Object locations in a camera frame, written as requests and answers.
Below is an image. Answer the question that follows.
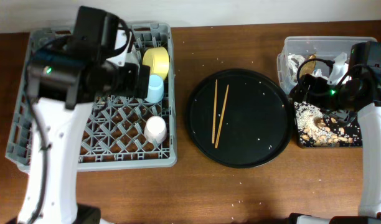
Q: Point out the yellow plastic bowl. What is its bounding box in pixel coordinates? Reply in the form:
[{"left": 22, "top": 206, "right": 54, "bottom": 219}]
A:
[{"left": 143, "top": 47, "right": 170, "bottom": 80}]

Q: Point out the black food waste bin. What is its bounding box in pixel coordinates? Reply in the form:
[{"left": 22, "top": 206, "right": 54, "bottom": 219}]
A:
[{"left": 293, "top": 101, "right": 362, "bottom": 147}]

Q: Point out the brown coffee sachet wrapper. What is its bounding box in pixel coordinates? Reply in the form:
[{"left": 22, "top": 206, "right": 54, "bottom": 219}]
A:
[{"left": 299, "top": 61, "right": 316, "bottom": 77}]

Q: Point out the food scraps and rice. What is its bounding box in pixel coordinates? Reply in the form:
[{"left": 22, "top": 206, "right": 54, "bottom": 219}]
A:
[{"left": 294, "top": 102, "right": 354, "bottom": 147}]

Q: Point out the light blue plastic cup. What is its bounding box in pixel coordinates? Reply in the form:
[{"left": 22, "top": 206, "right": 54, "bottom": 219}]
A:
[{"left": 145, "top": 75, "right": 164, "bottom": 103}]

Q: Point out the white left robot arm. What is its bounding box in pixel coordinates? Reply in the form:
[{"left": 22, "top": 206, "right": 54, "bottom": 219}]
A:
[{"left": 12, "top": 6, "right": 150, "bottom": 223}]

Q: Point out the grey dishwasher rack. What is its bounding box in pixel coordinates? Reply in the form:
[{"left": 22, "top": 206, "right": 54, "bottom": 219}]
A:
[{"left": 5, "top": 22, "right": 177, "bottom": 173}]

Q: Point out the pink plastic cup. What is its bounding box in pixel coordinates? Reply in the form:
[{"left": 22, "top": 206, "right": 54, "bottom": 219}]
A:
[{"left": 144, "top": 116, "right": 167, "bottom": 144}]

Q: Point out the clear plastic waste bin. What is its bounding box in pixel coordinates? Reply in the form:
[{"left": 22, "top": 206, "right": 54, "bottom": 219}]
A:
[{"left": 276, "top": 36, "right": 377, "bottom": 95}]

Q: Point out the round black tray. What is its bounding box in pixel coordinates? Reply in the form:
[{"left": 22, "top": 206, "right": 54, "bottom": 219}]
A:
[{"left": 185, "top": 68, "right": 294, "bottom": 169}]

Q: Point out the white tissue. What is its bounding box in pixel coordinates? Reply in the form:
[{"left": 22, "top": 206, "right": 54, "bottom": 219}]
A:
[{"left": 287, "top": 54, "right": 306, "bottom": 82}]

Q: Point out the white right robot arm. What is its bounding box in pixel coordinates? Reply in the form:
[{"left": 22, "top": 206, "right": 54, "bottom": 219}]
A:
[{"left": 287, "top": 42, "right": 381, "bottom": 224}]

